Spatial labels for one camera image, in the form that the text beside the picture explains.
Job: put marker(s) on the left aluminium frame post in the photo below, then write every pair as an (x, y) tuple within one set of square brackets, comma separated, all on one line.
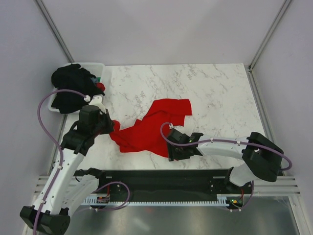
[(54, 29)]

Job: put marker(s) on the white plastic basket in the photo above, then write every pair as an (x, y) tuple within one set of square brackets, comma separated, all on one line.
[(80, 88)]

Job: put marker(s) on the red t shirt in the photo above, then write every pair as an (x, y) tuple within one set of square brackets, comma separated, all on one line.
[(145, 133)]

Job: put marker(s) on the red cloth in basket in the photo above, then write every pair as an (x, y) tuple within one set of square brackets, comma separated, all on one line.
[(100, 86)]

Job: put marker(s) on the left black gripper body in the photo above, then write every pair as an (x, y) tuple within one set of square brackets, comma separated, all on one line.
[(103, 127)]

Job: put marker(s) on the aluminium frame post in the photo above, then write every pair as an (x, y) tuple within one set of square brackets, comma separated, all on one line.
[(274, 25), (54, 29)]

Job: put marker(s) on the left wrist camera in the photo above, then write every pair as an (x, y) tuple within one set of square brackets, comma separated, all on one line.
[(97, 100)]

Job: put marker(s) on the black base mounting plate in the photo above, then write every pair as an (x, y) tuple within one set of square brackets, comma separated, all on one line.
[(165, 184)]

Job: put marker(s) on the black t shirt pile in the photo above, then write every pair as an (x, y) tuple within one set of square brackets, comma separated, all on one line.
[(71, 90)]

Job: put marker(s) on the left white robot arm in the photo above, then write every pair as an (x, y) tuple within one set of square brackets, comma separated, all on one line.
[(51, 212)]

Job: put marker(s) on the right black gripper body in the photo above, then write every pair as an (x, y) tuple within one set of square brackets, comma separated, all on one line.
[(176, 153)]

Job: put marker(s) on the right aluminium frame post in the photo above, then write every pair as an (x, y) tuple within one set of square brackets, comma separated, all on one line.
[(274, 25)]

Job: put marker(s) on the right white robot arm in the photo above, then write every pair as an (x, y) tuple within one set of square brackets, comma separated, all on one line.
[(261, 157)]

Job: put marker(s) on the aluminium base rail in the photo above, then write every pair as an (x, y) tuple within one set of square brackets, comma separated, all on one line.
[(285, 185)]

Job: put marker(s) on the white slotted cable duct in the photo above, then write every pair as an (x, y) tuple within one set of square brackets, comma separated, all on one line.
[(213, 200)]

